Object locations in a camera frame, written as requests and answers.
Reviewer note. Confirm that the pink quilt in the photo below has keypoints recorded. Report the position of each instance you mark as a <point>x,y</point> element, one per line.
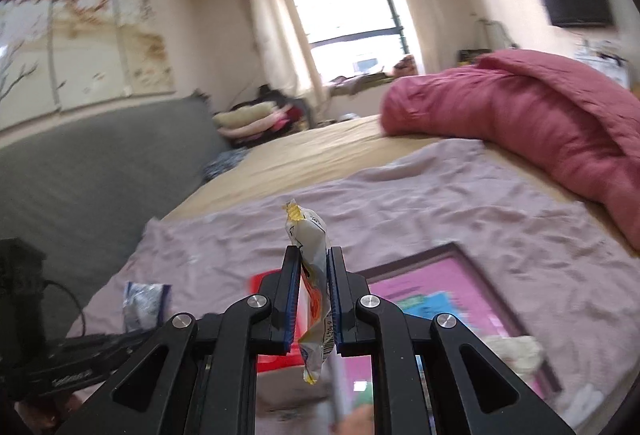
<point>525,125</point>

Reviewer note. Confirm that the crumpled grey cloth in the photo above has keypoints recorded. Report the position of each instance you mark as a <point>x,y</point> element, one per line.
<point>365,82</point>

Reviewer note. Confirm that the grey quilted headboard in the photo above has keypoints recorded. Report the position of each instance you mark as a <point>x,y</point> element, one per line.
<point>100,165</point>

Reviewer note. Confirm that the red tissue pack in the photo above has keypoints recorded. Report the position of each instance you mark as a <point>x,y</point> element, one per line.
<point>262,279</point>

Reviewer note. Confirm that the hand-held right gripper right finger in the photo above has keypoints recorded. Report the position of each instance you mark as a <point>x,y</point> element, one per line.
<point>334,300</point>

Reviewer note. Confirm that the tree wall painting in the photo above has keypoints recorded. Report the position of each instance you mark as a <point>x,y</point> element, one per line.
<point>75,40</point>

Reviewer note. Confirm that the pink book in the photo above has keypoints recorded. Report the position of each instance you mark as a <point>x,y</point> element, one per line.
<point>450,285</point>

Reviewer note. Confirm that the cream curtain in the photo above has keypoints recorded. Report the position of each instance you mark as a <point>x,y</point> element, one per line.
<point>280,25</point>
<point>415,0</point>

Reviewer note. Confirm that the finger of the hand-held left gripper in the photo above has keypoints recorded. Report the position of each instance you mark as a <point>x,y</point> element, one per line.
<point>130,341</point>

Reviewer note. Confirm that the purple white packet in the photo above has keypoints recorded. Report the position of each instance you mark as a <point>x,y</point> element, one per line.
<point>142,305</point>

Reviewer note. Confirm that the pile of folded clothes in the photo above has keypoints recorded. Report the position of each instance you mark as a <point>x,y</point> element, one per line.
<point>247,120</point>

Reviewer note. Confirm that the white metal rack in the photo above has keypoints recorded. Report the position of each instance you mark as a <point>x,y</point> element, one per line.
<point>492,26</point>

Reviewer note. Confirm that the dark brown tray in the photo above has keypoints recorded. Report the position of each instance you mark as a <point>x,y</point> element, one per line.
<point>410,260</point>

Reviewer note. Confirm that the cluttered white cabinet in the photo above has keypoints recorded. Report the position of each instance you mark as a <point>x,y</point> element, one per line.
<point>600,57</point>

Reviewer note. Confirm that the dark patterned cloth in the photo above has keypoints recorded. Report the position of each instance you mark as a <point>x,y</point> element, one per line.
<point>225,162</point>

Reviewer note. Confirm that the beige bed sheet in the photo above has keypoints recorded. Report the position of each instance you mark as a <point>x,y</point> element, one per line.
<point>310,155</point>

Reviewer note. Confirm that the dark clothing heap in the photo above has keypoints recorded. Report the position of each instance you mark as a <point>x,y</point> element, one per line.
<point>265,91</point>

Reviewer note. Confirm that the purple printed blanket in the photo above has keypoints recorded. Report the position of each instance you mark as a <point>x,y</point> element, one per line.
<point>425,205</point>

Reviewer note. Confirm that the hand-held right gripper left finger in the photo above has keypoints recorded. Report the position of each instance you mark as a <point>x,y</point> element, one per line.
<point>292,300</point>

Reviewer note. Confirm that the yellow snack packet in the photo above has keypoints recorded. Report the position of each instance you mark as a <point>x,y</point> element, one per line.
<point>312,235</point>

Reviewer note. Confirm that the dark framed window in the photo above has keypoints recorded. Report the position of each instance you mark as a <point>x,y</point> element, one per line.
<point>345,15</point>

